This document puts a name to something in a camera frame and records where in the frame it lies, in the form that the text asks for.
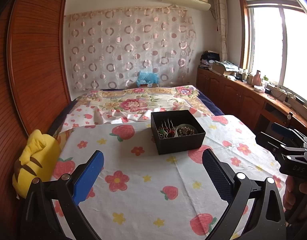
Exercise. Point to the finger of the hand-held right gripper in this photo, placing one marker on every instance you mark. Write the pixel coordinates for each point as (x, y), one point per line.
(268, 141)
(283, 129)

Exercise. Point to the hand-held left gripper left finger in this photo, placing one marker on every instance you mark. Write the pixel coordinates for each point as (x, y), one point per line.
(89, 177)

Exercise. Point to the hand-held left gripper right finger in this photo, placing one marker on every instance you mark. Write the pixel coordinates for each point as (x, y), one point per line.
(216, 177)

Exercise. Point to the black jewelry box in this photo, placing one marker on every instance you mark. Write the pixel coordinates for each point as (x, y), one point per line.
(178, 145)

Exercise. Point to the green jade bangle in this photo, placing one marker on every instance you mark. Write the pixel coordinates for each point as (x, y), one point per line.
(177, 129)

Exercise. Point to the silver ornate hairpin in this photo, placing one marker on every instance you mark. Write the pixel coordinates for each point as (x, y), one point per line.
(165, 125)
(174, 126)

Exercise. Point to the person's right hand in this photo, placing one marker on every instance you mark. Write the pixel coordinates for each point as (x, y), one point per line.
(292, 192)

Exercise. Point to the white power strip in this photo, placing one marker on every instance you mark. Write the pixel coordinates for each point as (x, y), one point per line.
(286, 96)

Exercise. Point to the strawberry flower print bed sheet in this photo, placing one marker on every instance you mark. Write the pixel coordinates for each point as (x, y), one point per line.
(143, 187)

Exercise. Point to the pink bottle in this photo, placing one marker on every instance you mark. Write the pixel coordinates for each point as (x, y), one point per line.
(256, 78)

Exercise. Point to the yellow plush toy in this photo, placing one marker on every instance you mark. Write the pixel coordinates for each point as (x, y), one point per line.
(33, 162)

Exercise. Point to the wooden window cabinet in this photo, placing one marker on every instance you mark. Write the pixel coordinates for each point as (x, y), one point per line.
(233, 92)

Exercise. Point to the row of small bottles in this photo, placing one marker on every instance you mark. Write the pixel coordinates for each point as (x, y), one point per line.
(246, 76)

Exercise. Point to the dark blue bed sheet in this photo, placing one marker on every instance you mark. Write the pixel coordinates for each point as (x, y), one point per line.
(211, 102)

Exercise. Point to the floral rose blanket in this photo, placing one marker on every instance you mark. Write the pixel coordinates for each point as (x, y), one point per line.
(133, 102)

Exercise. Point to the window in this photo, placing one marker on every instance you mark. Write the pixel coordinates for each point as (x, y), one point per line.
(268, 37)

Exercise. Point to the pile of dark clothes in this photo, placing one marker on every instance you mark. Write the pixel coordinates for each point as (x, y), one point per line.
(208, 57)

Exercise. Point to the blue plastic bag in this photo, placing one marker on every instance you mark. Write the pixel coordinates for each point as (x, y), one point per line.
(147, 77)

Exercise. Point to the patterned window curtain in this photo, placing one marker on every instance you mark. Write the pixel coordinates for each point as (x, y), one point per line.
(221, 25)

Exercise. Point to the circle pattern sheer curtain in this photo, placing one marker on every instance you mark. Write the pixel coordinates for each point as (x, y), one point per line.
(123, 47)

